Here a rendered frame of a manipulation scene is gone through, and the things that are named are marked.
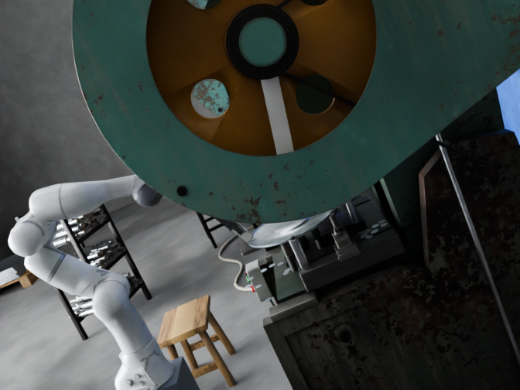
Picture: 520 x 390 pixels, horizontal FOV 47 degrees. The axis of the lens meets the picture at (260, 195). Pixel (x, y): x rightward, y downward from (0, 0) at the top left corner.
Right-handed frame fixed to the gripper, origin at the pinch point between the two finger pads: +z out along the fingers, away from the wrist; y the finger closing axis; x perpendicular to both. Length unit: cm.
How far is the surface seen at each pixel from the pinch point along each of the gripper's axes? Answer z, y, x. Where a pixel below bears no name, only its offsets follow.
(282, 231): 7.8, 5.6, 9.3
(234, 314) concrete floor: 59, -139, -69
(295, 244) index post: 9.7, 19.8, 11.3
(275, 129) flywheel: -20, 46, 33
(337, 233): 16.8, 18.6, 21.5
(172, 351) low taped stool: 27, -65, -76
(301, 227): 10.8, 7.4, 14.5
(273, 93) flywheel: -26, 46, 39
